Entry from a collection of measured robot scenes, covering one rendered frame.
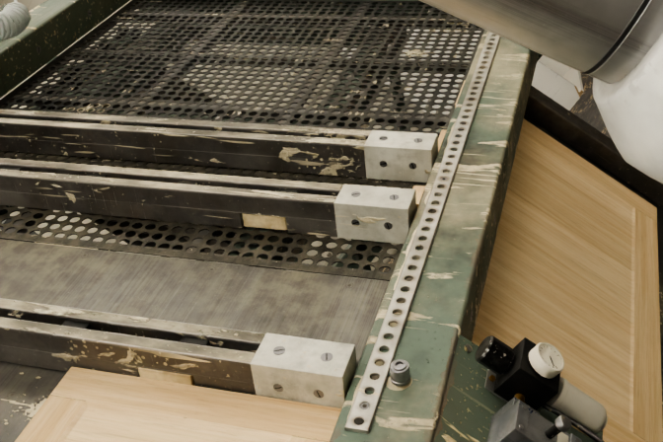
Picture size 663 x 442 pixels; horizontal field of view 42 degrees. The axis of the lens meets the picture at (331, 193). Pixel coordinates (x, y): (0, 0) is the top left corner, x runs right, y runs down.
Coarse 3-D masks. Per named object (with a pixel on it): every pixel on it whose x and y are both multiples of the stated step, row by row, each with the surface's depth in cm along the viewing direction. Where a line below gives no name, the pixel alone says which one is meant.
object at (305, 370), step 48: (0, 336) 124; (48, 336) 120; (96, 336) 119; (144, 336) 120; (192, 336) 118; (240, 336) 116; (288, 336) 115; (240, 384) 114; (288, 384) 111; (336, 384) 109
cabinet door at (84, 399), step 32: (64, 384) 119; (96, 384) 118; (128, 384) 118; (160, 384) 117; (64, 416) 114; (96, 416) 114; (128, 416) 113; (160, 416) 112; (192, 416) 112; (224, 416) 111; (256, 416) 111; (288, 416) 110; (320, 416) 110
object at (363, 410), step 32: (480, 64) 186; (480, 96) 174; (448, 160) 153; (448, 192) 145; (416, 256) 130; (416, 288) 124; (384, 320) 118; (384, 352) 113; (384, 384) 108; (352, 416) 104
